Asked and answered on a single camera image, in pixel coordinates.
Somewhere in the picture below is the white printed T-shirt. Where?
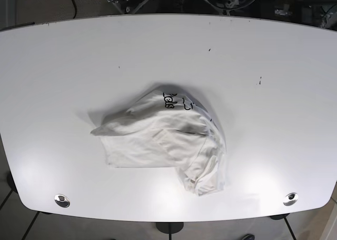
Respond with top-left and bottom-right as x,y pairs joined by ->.
91,85 -> 226,196

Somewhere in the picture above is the black table base foot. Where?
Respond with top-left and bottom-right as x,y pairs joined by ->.
155,222 -> 184,235

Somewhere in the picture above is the left chrome table grommet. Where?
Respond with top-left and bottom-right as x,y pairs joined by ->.
54,194 -> 70,208

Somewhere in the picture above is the chrome table grommet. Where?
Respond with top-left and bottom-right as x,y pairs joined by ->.
283,193 -> 298,206
54,194 -> 70,208

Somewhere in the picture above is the dark shoe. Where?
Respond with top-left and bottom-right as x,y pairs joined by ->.
240,234 -> 255,240

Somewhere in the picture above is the right chrome table grommet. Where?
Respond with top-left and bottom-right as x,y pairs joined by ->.
283,193 -> 298,206

